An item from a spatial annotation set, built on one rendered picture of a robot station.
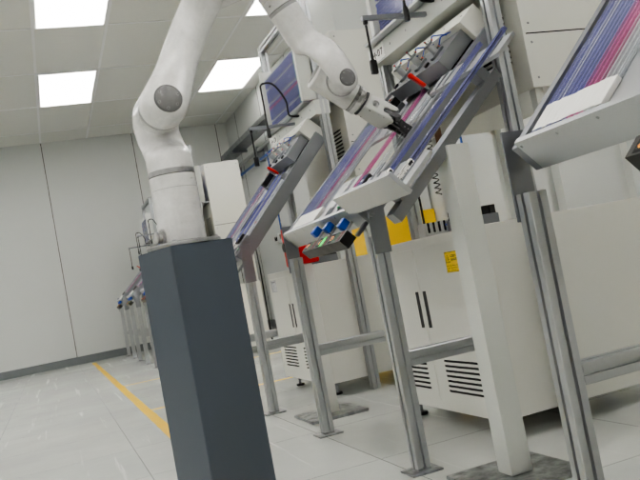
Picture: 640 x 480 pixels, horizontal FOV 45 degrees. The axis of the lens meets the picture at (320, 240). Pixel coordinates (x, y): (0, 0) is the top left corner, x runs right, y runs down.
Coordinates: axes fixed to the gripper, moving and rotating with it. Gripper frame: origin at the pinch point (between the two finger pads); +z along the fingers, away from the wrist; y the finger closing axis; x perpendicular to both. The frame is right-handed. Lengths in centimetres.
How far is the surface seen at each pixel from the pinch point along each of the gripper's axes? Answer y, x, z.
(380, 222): -14.4, 33.2, 0.6
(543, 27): -10, -49, 23
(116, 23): 450, -154, -138
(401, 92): 22.8, -21.4, 0.4
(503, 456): -38, 76, 46
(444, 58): -5.9, -23.5, 0.0
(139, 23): 454, -166, -122
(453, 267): 0.2, 29.1, 31.9
